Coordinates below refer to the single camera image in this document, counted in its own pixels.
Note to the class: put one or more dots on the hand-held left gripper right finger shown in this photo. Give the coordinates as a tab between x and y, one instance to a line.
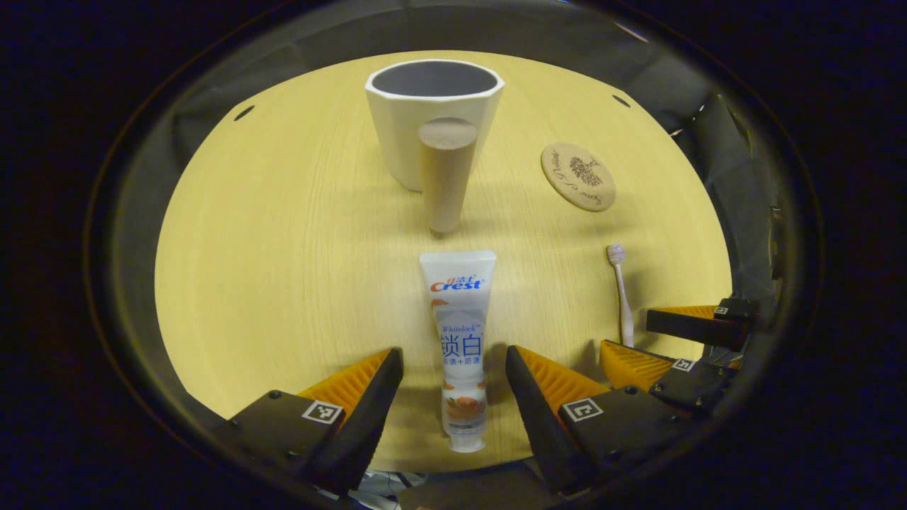
538	425

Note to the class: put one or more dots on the round wooden coaster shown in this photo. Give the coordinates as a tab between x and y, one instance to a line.
577	177

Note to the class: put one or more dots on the white toothpaste tube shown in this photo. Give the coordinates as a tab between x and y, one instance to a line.
460	319

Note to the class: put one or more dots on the pink toothbrush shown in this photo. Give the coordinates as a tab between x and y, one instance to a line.
623	304

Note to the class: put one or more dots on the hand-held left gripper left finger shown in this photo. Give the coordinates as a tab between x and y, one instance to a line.
368	418

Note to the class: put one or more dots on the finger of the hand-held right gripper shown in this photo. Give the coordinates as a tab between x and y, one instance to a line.
691	386
687	322

